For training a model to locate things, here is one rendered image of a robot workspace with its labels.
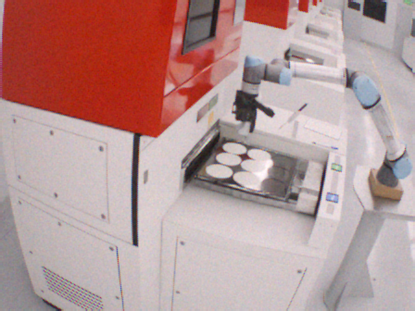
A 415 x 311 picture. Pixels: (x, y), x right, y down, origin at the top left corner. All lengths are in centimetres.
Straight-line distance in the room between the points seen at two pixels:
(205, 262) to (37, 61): 98
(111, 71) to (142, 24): 17
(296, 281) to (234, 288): 26
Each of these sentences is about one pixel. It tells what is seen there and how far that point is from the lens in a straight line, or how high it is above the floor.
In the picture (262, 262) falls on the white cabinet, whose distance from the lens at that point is 157.
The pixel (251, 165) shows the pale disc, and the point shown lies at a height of 90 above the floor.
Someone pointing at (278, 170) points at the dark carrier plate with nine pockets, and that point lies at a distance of 184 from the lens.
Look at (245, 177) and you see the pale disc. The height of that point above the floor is 90.
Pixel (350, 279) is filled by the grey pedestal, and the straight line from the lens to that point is 240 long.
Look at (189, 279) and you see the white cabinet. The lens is 174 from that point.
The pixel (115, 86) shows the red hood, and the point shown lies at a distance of 122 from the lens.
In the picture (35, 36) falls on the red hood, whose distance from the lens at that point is 140.
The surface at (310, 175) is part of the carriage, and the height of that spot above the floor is 88.
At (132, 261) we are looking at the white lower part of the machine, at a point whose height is 74.
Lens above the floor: 176
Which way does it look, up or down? 28 degrees down
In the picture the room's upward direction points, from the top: 8 degrees clockwise
